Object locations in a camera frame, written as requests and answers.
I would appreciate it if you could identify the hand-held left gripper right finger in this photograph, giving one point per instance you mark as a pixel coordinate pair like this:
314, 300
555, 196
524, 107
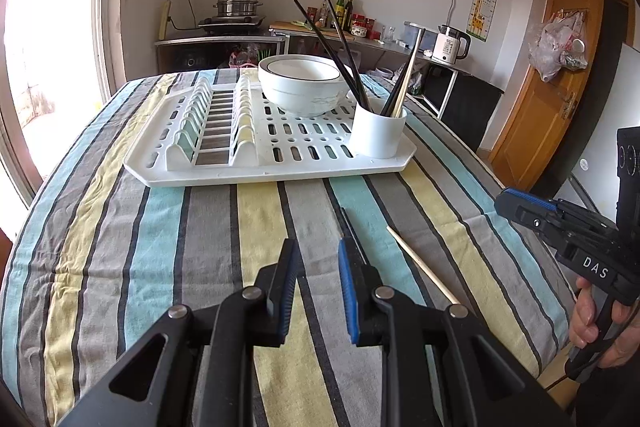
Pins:
348, 292

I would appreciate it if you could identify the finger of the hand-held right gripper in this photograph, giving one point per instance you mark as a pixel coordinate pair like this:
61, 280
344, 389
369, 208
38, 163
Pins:
525, 217
530, 201

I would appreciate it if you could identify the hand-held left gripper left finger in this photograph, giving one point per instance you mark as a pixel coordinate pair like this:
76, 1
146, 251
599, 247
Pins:
287, 287

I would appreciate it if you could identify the white utensil cup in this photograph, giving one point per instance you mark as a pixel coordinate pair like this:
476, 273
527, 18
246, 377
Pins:
375, 137

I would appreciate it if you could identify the person's right hand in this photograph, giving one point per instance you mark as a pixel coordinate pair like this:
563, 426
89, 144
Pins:
582, 317

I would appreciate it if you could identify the wooden door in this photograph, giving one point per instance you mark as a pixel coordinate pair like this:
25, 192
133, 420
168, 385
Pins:
540, 122

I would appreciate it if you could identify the black cabinet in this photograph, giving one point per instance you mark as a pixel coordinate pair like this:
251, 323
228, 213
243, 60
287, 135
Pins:
470, 112

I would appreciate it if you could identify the white plastic dish rack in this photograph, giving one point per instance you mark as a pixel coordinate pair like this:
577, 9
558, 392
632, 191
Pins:
300, 168

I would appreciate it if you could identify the white panel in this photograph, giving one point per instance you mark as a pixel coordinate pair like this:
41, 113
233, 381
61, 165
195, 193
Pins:
610, 107

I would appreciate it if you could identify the striped tablecloth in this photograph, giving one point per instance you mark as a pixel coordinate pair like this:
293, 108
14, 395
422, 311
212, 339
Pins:
150, 232

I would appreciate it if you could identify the hanging plastic bag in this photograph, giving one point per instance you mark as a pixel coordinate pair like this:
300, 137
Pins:
555, 47

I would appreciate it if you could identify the white electric kettle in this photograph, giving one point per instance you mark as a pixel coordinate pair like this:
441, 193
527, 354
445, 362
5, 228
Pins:
447, 47

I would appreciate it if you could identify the large white bowl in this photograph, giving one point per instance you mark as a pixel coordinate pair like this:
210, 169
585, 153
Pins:
300, 99

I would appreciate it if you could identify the clear plastic storage box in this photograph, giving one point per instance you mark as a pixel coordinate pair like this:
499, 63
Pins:
417, 37

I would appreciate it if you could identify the white bowl with dark rim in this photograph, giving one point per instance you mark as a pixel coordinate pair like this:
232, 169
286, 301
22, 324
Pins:
300, 69

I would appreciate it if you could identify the metal kitchen counter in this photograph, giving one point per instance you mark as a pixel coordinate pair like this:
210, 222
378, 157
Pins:
210, 41

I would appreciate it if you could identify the wooden cutting board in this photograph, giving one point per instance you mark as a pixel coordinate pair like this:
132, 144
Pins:
295, 28

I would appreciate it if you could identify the row of condiment bottles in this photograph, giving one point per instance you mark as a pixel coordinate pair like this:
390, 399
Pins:
345, 14

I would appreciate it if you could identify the gas stove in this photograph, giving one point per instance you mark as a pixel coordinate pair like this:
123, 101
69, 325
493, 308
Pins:
230, 23

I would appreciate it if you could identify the beige power strip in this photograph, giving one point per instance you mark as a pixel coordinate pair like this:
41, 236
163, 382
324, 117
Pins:
165, 22

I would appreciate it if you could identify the window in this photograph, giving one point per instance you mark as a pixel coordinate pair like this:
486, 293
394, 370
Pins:
45, 57

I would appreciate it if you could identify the giraffe wall poster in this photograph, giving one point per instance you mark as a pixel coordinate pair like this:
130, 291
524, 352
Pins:
484, 2

